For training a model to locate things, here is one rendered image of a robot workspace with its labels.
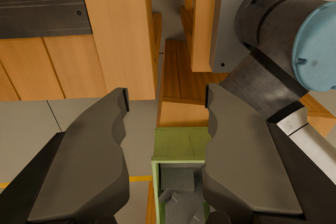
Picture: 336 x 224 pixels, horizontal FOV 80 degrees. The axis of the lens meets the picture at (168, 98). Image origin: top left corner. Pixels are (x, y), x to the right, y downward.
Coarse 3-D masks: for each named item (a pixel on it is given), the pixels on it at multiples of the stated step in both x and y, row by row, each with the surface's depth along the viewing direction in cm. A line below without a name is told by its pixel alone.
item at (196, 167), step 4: (160, 164) 83; (164, 164) 83; (168, 164) 83; (172, 164) 83; (176, 164) 83; (180, 164) 83; (184, 164) 83; (188, 164) 83; (192, 164) 83; (196, 164) 83; (200, 164) 83; (160, 168) 84; (196, 168) 84; (200, 168) 84; (160, 172) 85; (196, 172) 85; (200, 172) 85; (160, 176) 87; (196, 176) 87; (200, 176) 87
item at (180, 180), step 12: (168, 168) 83; (180, 168) 83; (192, 168) 83; (168, 180) 80; (180, 180) 80; (192, 180) 80; (180, 192) 82; (192, 192) 82; (180, 204) 80; (192, 204) 80; (168, 216) 78; (180, 216) 78; (192, 216) 77
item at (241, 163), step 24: (216, 96) 11; (216, 120) 9; (240, 120) 9; (264, 120) 9; (216, 144) 8; (240, 144) 8; (264, 144) 8; (216, 168) 7; (240, 168) 7; (264, 168) 7; (216, 192) 7; (240, 192) 6; (264, 192) 6; (288, 192) 6; (240, 216) 6
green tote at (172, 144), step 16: (160, 128) 79; (176, 128) 79; (192, 128) 78; (160, 144) 72; (176, 144) 71; (192, 144) 71; (160, 160) 65; (176, 160) 65; (192, 160) 65; (160, 192) 97; (160, 208) 92; (208, 208) 92
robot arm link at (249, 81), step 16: (240, 64) 36; (256, 64) 33; (224, 80) 38; (240, 80) 34; (256, 80) 32; (272, 80) 31; (240, 96) 34; (256, 96) 32; (272, 96) 32; (288, 96) 32; (272, 112) 31; (288, 112) 30; (304, 112) 31; (288, 128) 30; (304, 128) 30; (304, 144) 29; (320, 144) 29; (320, 160) 28
